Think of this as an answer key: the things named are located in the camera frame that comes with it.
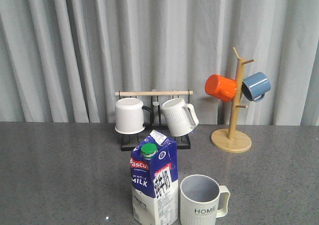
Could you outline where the blue white milk carton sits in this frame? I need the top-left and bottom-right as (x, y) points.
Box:
(130, 130), (178, 225)

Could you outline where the cream HOME mug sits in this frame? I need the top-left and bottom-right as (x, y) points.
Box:
(179, 174), (230, 225)

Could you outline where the white ribbed mug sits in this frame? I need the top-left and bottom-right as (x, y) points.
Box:
(161, 98), (199, 137)

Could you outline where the orange mug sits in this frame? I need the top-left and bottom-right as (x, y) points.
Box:
(205, 74), (237, 102)

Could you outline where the wooden mug tree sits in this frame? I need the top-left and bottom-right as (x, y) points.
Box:
(210, 47), (255, 153)

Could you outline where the blue mug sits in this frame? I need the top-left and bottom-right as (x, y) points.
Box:
(241, 72), (271, 102)

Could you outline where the grey curtain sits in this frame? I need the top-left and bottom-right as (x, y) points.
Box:
(0, 0), (319, 125)

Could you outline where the black wire mug rack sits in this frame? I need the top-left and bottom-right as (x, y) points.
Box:
(115, 90), (193, 151)

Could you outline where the white mug black handle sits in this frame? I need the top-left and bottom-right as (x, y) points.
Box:
(115, 98), (154, 135)

